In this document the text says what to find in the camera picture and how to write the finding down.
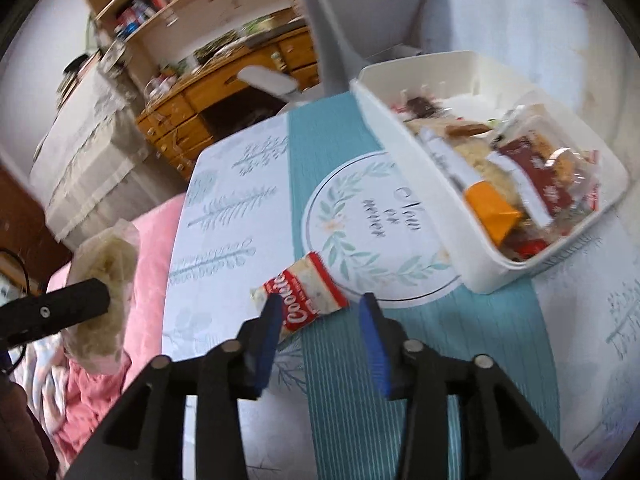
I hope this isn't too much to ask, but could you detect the teal striped table runner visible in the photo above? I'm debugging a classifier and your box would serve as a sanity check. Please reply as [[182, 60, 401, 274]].
[[287, 91, 562, 480]]

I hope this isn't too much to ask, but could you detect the person's left forearm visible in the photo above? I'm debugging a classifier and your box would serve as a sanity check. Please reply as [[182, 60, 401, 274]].
[[0, 372, 56, 480]]

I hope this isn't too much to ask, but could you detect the puffed rice cracker packet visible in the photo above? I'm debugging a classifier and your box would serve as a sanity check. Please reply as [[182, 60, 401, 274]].
[[62, 220, 142, 376]]

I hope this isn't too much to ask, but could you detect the covered piano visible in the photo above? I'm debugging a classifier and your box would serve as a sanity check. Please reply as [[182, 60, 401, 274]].
[[30, 55, 152, 251]]

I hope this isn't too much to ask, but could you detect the floral bedsheet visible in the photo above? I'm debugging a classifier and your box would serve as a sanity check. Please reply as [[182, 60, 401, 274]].
[[25, 335, 72, 411]]

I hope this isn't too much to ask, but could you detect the pink blanket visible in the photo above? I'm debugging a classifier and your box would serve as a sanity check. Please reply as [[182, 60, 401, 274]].
[[45, 192, 189, 476]]

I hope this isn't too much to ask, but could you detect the wooden bookshelf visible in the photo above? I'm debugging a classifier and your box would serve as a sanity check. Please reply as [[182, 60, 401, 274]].
[[82, 0, 311, 63]]

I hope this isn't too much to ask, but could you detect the black cable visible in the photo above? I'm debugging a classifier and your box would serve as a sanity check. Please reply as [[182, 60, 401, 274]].
[[0, 246, 37, 312]]

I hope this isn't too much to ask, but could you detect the red white cookie packet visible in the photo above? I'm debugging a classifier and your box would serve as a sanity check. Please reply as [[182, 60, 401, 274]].
[[250, 251, 351, 346]]

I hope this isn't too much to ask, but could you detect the orange white snack packet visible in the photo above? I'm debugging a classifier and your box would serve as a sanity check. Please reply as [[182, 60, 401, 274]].
[[420, 127, 522, 242]]

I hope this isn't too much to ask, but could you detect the grey office chair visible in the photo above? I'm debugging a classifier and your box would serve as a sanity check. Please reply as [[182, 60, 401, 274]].
[[237, 0, 451, 107]]

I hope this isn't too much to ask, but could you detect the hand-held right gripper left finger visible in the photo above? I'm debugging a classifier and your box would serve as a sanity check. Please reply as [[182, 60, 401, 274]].
[[65, 291, 284, 480]]

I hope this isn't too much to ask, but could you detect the large red white snack packet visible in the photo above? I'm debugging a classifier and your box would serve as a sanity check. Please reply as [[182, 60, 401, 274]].
[[504, 236, 552, 262]]

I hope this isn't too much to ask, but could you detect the wooden desk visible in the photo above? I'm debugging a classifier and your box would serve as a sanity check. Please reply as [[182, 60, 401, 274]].
[[136, 25, 321, 181]]

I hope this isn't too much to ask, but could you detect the brown beige biscuit packet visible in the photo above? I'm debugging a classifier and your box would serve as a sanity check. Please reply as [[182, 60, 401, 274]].
[[444, 121, 492, 139]]

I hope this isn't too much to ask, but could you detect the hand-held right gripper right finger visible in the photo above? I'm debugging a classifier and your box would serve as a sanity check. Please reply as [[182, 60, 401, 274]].
[[358, 291, 577, 480]]

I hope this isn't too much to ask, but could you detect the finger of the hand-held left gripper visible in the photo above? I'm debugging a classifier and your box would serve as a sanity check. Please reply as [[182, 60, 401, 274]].
[[0, 278, 112, 347]]

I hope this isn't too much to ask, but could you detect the dark red snowflake packet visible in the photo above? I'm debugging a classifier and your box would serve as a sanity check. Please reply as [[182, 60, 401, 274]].
[[497, 136, 569, 217]]

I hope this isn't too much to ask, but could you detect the white plastic storage box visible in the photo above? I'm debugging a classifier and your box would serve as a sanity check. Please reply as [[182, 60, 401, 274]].
[[350, 50, 630, 295]]

